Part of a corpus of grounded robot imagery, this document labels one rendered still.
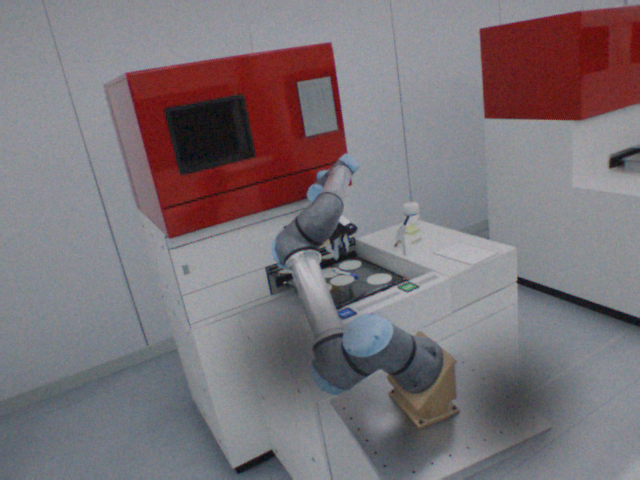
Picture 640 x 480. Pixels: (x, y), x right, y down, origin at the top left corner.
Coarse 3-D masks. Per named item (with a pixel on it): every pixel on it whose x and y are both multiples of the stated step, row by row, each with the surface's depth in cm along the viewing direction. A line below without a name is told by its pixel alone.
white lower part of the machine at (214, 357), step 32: (160, 288) 253; (224, 320) 204; (192, 352) 217; (224, 352) 208; (192, 384) 258; (224, 384) 212; (224, 416) 215; (256, 416) 223; (224, 448) 225; (256, 448) 227
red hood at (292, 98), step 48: (288, 48) 186; (144, 96) 165; (192, 96) 173; (240, 96) 181; (288, 96) 190; (336, 96) 200; (144, 144) 169; (192, 144) 177; (240, 144) 186; (288, 144) 195; (336, 144) 205; (144, 192) 201; (192, 192) 181; (240, 192) 190; (288, 192) 200
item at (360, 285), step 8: (336, 264) 219; (368, 264) 213; (352, 272) 208; (360, 272) 207; (368, 272) 205; (376, 272) 204; (384, 272) 203; (288, 280) 210; (328, 280) 204; (360, 280) 199; (392, 280) 194; (296, 288) 202; (336, 288) 195; (344, 288) 194; (352, 288) 193; (360, 288) 192; (368, 288) 191; (376, 288) 190; (336, 296) 189; (344, 296) 188; (352, 296) 186; (336, 304) 182
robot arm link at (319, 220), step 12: (348, 156) 177; (336, 168) 172; (348, 168) 175; (336, 180) 162; (348, 180) 170; (324, 192) 152; (336, 192) 155; (312, 204) 147; (324, 204) 146; (336, 204) 148; (300, 216) 146; (312, 216) 144; (324, 216) 144; (336, 216) 147; (312, 228) 144; (324, 228) 145; (324, 240) 147
